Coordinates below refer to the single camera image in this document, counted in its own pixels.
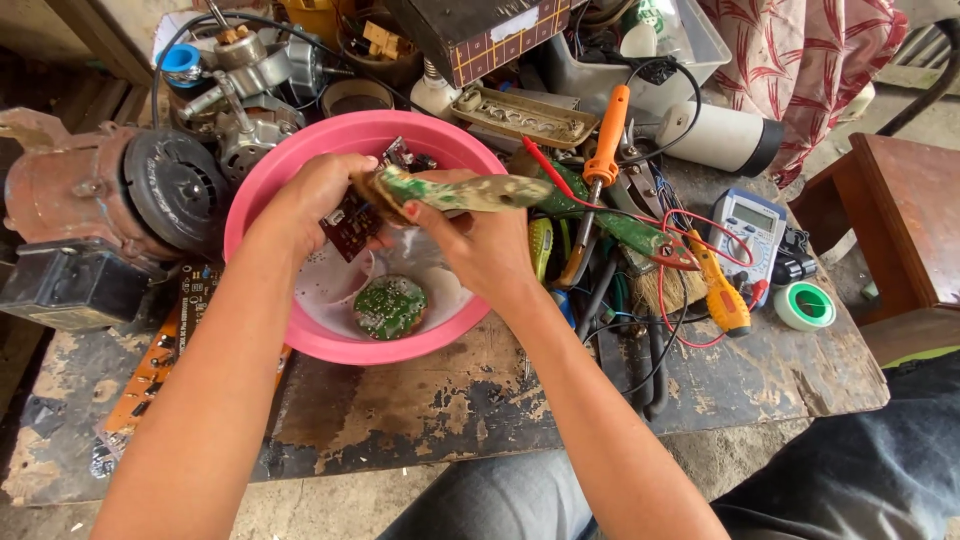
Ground blue tape roll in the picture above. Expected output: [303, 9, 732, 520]
[159, 42, 205, 89]

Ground beige power strip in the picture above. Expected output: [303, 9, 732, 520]
[450, 84, 601, 150]

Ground white light bulb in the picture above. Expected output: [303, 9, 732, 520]
[410, 58, 465, 125]

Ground black power adapter box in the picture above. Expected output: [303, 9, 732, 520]
[0, 238, 160, 333]

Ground green handled bristle brush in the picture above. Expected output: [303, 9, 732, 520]
[510, 148, 710, 316]

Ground red patterned white cloth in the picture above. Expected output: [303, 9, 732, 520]
[697, 0, 910, 189]

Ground person's left hand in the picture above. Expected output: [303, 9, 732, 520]
[249, 153, 396, 263]

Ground dark red circuit board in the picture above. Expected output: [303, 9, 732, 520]
[318, 136, 440, 264]

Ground round green circuit board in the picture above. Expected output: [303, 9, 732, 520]
[352, 274, 430, 342]

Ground brown wooden stool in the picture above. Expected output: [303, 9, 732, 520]
[787, 132, 960, 369]

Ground red multimeter probe lead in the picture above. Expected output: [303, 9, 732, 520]
[521, 135, 770, 350]

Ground orange circuit board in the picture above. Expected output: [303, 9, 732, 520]
[93, 261, 294, 459]

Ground person's right hand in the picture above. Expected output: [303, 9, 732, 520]
[402, 168, 538, 303]

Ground person's legs in jeans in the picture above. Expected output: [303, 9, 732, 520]
[378, 352, 960, 540]

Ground small silver motor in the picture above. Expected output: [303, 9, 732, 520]
[283, 33, 331, 106]

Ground pink plastic basin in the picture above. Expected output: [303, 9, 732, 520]
[223, 110, 511, 367]

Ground round brown lid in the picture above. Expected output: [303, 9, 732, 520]
[320, 78, 396, 120]

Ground rusty electric motor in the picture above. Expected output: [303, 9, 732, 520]
[0, 106, 230, 265]

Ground yellow green tool handle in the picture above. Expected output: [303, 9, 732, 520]
[527, 217, 556, 285]

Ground white cylindrical security camera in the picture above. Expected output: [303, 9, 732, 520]
[656, 100, 786, 179]

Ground green paint-worn brush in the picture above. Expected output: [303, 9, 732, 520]
[352, 165, 555, 225]

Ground green solder wire roll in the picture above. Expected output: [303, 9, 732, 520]
[772, 281, 838, 333]

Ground metal pliers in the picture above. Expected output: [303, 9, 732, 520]
[607, 123, 680, 226]

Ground dark patterned cardboard box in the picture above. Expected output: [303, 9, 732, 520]
[382, 0, 590, 90]

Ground orange handled soldering iron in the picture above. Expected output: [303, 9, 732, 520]
[556, 84, 633, 289]

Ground blue grey digital multimeter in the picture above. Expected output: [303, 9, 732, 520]
[706, 187, 789, 310]

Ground yellow test pen screwdriver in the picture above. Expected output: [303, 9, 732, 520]
[686, 228, 753, 339]

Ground silver fan motor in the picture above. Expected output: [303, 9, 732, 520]
[176, 28, 309, 185]

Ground clear plastic container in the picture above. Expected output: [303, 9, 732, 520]
[543, 0, 734, 117]

